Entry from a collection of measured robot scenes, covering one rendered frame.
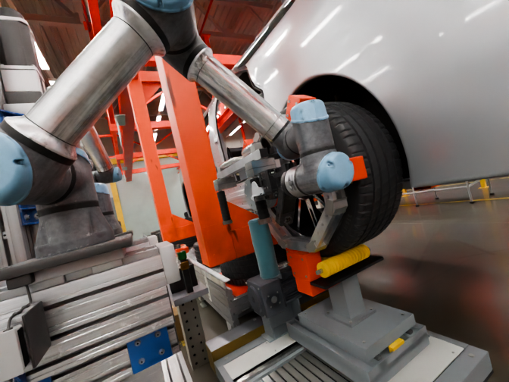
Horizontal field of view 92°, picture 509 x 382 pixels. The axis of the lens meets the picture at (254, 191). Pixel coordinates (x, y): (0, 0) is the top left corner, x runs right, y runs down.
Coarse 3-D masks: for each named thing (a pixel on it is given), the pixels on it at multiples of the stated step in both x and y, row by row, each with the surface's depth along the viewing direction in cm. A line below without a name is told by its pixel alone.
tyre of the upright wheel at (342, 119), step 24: (336, 120) 84; (360, 120) 88; (336, 144) 84; (360, 144) 82; (384, 144) 86; (384, 168) 84; (360, 192) 80; (384, 192) 84; (360, 216) 82; (384, 216) 90; (336, 240) 93; (360, 240) 92
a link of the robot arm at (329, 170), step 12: (312, 156) 50; (324, 156) 49; (336, 156) 47; (300, 168) 55; (312, 168) 50; (324, 168) 47; (336, 168) 47; (348, 168) 48; (300, 180) 54; (312, 180) 51; (324, 180) 48; (336, 180) 47; (348, 180) 48; (312, 192) 53; (324, 192) 51
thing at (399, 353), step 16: (304, 336) 115; (320, 336) 113; (416, 336) 97; (320, 352) 106; (336, 352) 97; (352, 352) 96; (384, 352) 94; (400, 352) 92; (416, 352) 96; (336, 368) 99; (352, 368) 90; (368, 368) 88; (384, 368) 88; (400, 368) 91
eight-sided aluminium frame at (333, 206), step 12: (336, 192) 84; (336, 204) 80; (324, 216) 84; (336, 216) 85; (276, 228) 117; (324, 228) 86; (276, 240) 116; (288, 240) 107; (300, 240) 101; (312, 240) 92; (324, 240) 93
